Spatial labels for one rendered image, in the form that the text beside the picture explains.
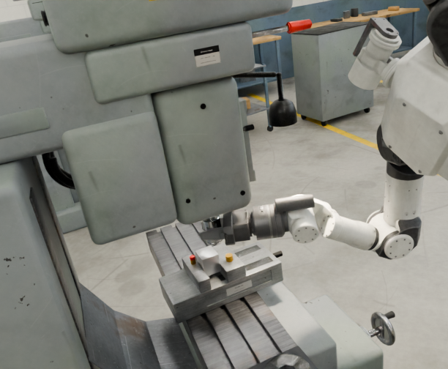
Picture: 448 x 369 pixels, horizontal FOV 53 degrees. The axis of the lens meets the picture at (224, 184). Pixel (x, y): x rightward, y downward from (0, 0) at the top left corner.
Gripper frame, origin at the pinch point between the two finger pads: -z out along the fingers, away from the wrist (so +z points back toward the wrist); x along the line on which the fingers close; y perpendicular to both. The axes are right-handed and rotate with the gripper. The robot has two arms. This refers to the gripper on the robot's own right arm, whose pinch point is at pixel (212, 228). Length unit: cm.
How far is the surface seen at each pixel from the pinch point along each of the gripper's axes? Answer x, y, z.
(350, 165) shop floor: -306, 124, 108
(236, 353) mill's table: 14.7, 28.6, 1.7
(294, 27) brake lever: 2, -47, 25
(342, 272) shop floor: -138, 124, 61
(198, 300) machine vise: -1.4, 23.3, -7.9
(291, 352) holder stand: 34.7, 10.0, 15.0
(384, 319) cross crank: -18, 54, 49
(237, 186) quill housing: 7.5, -14.6, 8.4
